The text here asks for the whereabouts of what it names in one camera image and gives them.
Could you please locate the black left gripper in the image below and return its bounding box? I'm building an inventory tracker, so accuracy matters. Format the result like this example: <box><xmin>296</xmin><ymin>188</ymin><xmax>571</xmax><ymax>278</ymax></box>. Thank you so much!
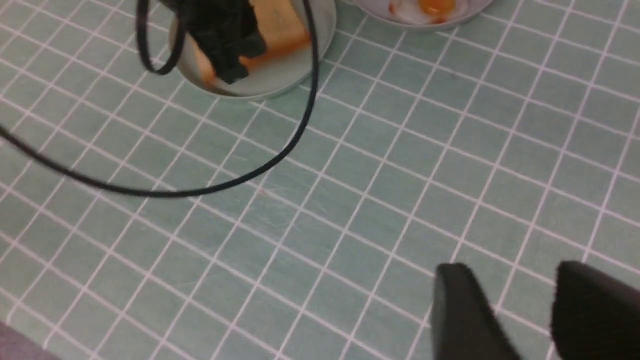
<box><xmin>160</xmin><ymin>0</ymin><xmax>267</xmax><ymax>85</ymax></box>

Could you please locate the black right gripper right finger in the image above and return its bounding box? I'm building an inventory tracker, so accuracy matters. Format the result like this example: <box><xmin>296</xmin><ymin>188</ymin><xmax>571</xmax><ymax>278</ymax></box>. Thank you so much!
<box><xmin>550</xmin><ymin>260</ymin><xmax>640</xmax><ymax>360</ymax></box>

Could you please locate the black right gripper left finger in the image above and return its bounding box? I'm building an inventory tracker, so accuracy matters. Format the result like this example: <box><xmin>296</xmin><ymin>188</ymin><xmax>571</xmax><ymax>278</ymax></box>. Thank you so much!
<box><xmin>430</xmin><ymin>263</ymin><xmax>522</xmax><ymax>360</ymax></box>

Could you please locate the toast slice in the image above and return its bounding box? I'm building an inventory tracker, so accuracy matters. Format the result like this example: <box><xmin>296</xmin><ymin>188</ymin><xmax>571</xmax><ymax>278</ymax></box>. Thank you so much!
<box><xmin>194</xmin><ymin>0</ymin><xmax>311</xmax><ymax>85</ymax></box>

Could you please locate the green center plate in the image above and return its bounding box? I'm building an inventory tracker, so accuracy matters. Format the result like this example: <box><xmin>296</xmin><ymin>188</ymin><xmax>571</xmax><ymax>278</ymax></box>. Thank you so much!
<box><xmin>176</xmin><ymin>0</ymin><xmax>338</xmax><ymax>101</ymax></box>

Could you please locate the grey egg plate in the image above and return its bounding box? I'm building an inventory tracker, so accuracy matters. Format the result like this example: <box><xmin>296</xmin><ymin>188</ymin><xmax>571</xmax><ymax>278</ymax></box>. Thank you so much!
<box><xmin>354</xmin><ymin>0</ymin><xmax>494</xmax><ymax>32</ymax></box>

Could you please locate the green tiled tablecloth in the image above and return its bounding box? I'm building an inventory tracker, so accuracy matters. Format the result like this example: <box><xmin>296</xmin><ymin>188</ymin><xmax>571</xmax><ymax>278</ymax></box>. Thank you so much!
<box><xmin>0</xmin><ymin>0</ymin><xmax>640</xmax><ymax>360</ymax></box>

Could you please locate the front fried egg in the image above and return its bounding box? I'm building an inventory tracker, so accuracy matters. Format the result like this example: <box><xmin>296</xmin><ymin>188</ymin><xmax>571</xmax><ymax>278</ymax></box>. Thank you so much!
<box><xmin>387</xmin><ymin>0</ymin><xmax>469</xmax><ymax>27</ymax></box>

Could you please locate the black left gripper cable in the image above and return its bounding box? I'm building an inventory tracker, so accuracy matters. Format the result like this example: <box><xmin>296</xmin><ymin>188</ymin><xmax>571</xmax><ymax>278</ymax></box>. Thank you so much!
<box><xmin>0</xmin><ymin>0</ymin><xmax>320</xmax><ymax>198</ymax></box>

